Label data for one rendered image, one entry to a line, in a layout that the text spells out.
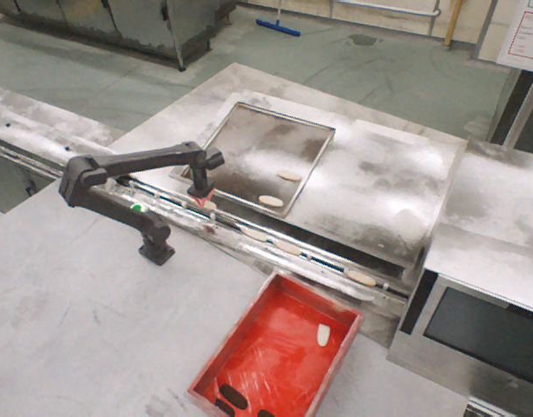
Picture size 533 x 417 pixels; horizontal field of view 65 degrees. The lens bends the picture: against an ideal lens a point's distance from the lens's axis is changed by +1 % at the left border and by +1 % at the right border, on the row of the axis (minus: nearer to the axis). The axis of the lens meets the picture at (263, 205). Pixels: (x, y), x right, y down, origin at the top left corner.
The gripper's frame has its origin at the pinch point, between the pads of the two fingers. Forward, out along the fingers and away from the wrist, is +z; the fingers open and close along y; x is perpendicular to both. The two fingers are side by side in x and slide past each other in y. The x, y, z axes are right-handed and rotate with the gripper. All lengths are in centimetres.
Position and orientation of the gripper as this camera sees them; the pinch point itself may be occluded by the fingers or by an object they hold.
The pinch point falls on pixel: (204, 201)
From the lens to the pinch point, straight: 163.1
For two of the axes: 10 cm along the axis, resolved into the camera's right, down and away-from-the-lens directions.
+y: 4.8, -6.5, 5.9
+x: -8.8, -3.3, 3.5
